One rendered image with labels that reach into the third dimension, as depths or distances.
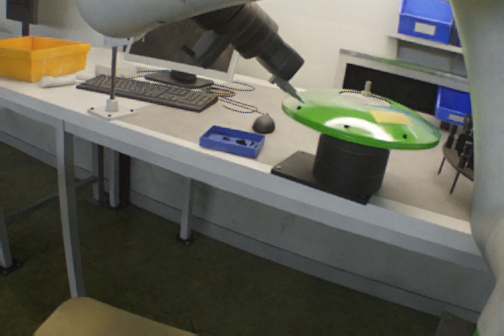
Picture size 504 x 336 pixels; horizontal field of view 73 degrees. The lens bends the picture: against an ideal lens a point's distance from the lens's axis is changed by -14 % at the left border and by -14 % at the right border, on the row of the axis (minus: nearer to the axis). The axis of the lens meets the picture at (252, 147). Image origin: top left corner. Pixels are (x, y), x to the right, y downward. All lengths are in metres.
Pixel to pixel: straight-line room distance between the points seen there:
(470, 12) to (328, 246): 1.56
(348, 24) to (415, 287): 1.25
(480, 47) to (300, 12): 1.25
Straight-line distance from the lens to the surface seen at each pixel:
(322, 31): 1.69
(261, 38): 0.58
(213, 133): 0.95
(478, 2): 0.54
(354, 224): 0.83
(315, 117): 0.64
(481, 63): 0.56
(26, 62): 1.42
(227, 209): 2.07
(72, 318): 0.85
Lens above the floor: 1.23
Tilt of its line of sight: 20 degrees down
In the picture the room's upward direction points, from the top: 8 degrees clockwise
